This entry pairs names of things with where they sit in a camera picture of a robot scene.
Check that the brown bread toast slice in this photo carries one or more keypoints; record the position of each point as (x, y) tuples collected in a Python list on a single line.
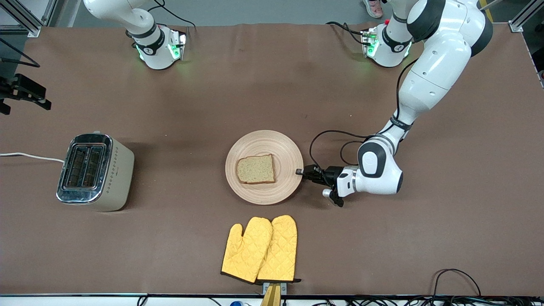
[(255, 169)]

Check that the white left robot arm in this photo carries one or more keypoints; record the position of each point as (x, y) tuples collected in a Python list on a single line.
[(437, 63)]

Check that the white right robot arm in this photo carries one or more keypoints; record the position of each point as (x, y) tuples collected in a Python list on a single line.
[(148, 34)]

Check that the chrome and cream toaster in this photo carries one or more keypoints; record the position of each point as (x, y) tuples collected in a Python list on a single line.
[(114, 178)]

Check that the round light wooden plate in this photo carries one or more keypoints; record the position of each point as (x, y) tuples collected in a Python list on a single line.
[(263, 144)]

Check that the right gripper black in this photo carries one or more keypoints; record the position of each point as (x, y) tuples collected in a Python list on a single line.
[(23, 90)]

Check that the yellow wooden stick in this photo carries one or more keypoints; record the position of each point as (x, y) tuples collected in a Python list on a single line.
[(272, 297)]

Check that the pink shoe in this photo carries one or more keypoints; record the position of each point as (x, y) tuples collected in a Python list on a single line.
[(374, 8)]

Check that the aluminium frame profile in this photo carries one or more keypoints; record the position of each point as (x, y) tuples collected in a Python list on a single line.
[(29, 26), (520, 19)]

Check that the brown table cover mat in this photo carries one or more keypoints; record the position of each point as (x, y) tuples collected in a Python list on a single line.
[(212, 93)]

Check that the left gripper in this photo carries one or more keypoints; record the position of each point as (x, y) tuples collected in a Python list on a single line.
[(330, 174)]

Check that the yellow quilted oven mitt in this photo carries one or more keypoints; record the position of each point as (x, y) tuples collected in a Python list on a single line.
[(244, 255), (280, 250)]

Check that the small metal bracket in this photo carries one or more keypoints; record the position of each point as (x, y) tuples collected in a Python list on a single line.
[(284, 287)]

